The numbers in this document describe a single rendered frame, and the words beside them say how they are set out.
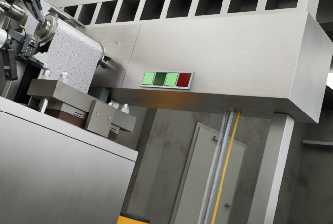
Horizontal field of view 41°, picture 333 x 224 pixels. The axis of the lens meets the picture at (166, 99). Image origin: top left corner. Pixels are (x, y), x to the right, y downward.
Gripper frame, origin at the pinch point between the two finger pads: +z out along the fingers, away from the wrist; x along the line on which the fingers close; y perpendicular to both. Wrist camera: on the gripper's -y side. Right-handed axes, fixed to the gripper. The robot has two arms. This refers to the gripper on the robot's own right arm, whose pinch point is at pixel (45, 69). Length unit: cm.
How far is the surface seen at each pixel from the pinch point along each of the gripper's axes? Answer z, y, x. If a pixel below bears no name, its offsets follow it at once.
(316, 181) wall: 774, 88, 199
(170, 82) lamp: 29.4, 8.3, -36.0
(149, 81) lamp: 29.4, 8.1, -25.0
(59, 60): 3.9, 5.5, -0.2
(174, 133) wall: 440, 73, 305
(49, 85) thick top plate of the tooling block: -6.4, -8.4, -16.3
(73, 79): 12.9, 1.5, -0.2
